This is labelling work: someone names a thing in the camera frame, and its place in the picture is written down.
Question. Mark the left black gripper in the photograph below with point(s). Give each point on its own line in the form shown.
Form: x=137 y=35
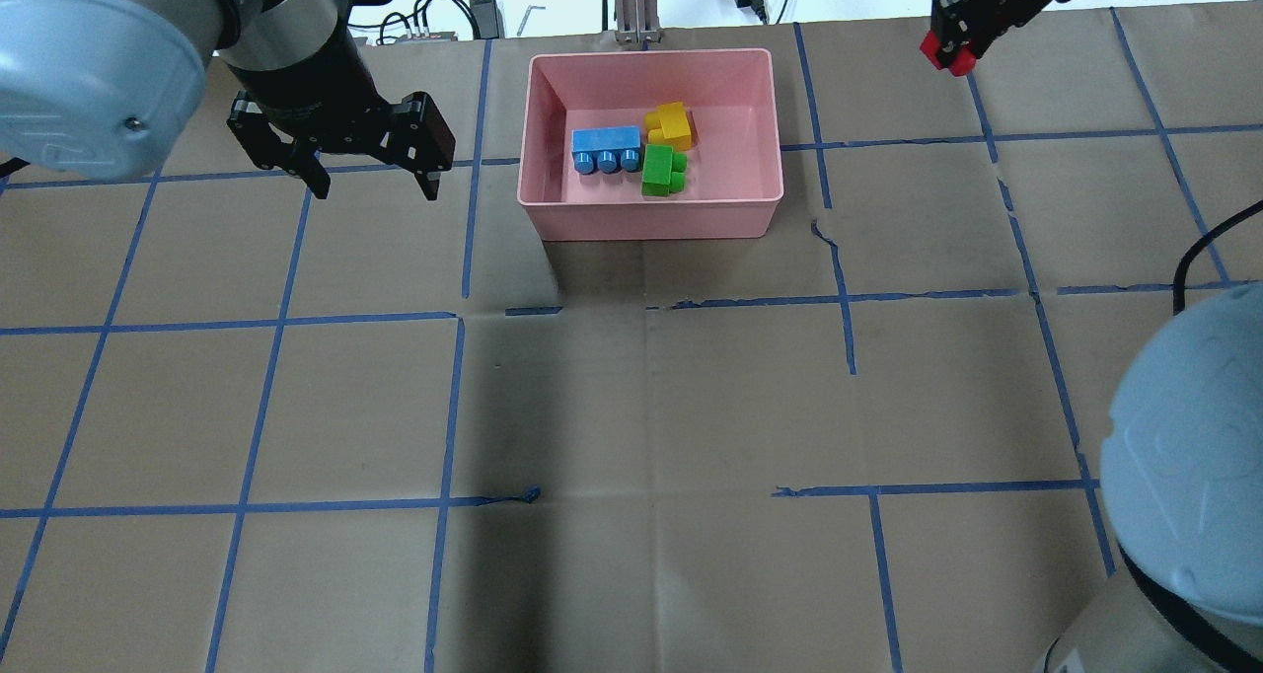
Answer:
x=314 y=86

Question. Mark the red block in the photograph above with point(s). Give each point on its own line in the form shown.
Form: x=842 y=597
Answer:
x=958 y=60

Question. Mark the blue block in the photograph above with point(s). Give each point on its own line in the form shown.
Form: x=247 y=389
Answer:
x=609 y=150

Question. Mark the green block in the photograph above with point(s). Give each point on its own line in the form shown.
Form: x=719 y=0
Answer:
x=663 y=171

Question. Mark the yellow block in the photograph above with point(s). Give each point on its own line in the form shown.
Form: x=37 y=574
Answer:
x=669 y=124

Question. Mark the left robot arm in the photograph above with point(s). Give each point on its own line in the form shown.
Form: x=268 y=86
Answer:
x=103 y=89

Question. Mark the pink plastic box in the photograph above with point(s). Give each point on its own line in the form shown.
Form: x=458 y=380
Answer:
x=734 y=181

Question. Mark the small black adapter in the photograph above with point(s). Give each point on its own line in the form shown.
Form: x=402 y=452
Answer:
x=487 y=18

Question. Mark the allen key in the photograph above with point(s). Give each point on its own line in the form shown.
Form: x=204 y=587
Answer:
x=526 y=18

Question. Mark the aluminium frame post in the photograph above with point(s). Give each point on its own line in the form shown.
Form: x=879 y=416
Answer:
x=638 y=23

